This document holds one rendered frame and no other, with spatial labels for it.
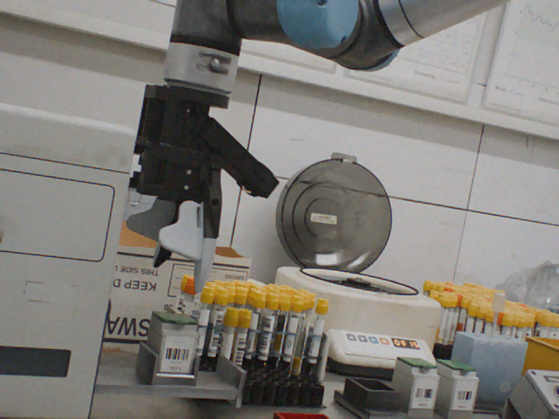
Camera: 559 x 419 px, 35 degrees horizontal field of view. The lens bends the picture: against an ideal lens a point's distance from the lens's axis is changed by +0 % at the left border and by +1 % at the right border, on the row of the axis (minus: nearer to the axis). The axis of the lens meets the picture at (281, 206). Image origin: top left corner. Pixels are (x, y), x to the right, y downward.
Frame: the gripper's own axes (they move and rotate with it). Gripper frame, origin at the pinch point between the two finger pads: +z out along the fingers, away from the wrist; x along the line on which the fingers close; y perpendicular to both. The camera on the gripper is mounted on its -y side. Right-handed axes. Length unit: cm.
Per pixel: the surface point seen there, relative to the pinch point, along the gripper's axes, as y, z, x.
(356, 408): -26.5, 14.1, -1.5
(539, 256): -106, -4, -59
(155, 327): 1.9, 5.6, 0.0
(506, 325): -65, 5, -21
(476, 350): -47.0, 6.5, -5.8
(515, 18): -85, -51, -58
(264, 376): -16.5, 12.5, -7.9
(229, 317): -8.4, 4.7, -4.3
